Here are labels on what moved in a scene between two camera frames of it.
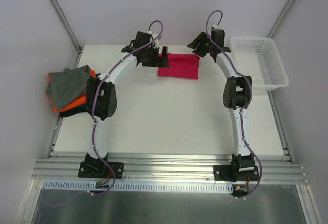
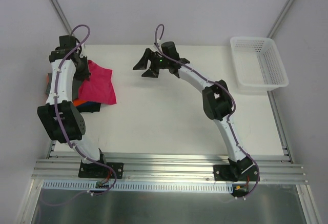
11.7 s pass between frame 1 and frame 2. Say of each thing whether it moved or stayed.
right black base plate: stayed
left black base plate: stayed
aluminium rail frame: stayed
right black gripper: moved
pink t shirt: moved
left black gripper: moved
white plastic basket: stayed
